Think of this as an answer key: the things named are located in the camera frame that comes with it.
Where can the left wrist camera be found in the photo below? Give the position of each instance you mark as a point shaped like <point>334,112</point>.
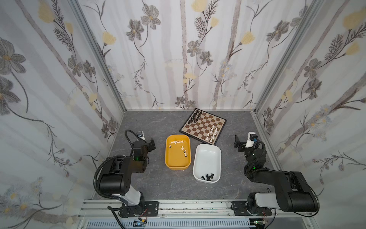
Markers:
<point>141,135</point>

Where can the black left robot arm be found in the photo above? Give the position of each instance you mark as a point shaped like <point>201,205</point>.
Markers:
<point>113,178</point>

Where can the white slotted cable duct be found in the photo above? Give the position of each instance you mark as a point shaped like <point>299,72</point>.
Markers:
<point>188,224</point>

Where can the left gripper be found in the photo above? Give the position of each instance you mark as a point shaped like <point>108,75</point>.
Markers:
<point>150,144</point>

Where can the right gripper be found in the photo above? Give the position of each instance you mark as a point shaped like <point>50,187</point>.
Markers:
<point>240,144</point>

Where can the brown folding chess board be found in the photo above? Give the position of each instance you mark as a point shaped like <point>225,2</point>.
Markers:
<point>203,126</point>

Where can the black chess piece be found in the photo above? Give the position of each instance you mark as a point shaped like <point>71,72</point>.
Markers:
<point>208,177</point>

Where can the white plastic tray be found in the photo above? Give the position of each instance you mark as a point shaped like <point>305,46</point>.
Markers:
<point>207,160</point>

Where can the yellow plastic tray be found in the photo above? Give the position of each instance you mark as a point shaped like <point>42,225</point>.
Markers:
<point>174,155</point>

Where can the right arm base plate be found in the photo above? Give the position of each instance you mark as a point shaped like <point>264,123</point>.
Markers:
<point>243,208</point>

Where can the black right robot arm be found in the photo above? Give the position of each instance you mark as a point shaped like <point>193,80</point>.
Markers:
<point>291,191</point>

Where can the aluminium mounting rail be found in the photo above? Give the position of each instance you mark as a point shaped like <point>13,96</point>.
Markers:
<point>168,209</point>

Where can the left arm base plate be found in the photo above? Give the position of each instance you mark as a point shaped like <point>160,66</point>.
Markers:
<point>147,209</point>

